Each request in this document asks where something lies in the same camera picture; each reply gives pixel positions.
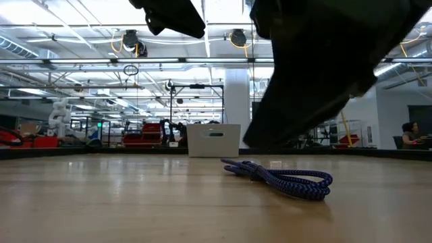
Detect white plastic bin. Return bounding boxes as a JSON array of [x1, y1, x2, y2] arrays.
[[186, 123, 242, 159]]

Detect person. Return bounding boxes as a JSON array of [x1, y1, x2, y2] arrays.
[[400, 121, 428, 150]]

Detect black aluminium table frame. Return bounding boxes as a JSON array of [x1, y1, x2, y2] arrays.
[[0, 146, 432, 161]]

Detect black metal stand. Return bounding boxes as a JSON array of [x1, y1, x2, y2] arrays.
[[168, 83, 225, 126]]

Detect red storage bins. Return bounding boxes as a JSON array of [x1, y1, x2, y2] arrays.
[[32, 136, 60, 149], [121, 122, 163, 146]]

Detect white robot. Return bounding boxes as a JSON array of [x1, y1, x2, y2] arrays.
[[47, 97, 74, 139]]

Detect yellow hanging cable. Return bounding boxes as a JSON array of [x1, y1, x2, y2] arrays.
[[339, 110, 354, 149]]

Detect ceiling cable reel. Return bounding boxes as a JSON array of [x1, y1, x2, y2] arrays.
[[230, 28, 248, 47], [121, 29, 140, 51]]

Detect blue braided USB-C cable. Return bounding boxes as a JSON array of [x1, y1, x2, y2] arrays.
[[221, 157, 334, 201]]

